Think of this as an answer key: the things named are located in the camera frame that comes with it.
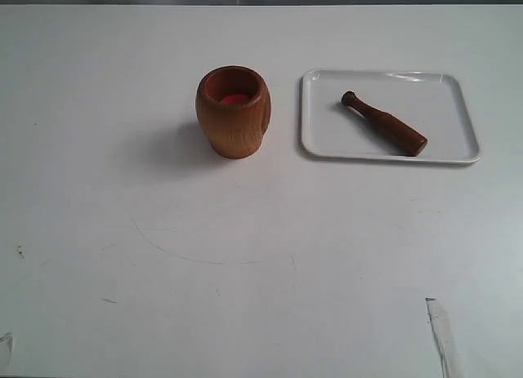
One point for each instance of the clear tape strip right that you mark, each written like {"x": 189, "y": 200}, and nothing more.
{"x": 444, "y": 339}

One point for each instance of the red object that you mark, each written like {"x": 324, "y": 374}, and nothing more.
{"x": 235, "y": 99}

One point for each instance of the brown wooden cup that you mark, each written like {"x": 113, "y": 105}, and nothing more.
{"x": 233, "y": 131}

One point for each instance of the brown wooden stick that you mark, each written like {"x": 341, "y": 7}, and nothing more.
{"x": 390, "y": 127}

